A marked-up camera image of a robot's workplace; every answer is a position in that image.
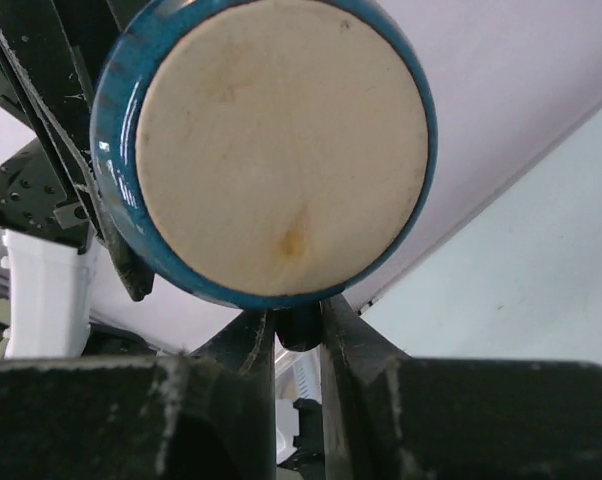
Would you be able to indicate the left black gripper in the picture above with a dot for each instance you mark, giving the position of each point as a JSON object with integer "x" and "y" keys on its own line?
{"x": 55, "y": 50}

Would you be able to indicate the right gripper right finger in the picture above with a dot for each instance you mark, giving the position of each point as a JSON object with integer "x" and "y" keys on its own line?
{"x": 388, "y": 415}

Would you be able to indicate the blue mug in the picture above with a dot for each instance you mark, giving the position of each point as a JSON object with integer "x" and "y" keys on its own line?
{"x": 263, "y": 154}

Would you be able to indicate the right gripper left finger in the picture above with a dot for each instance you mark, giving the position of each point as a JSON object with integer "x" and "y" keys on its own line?
{"x": 208, "y": 415}

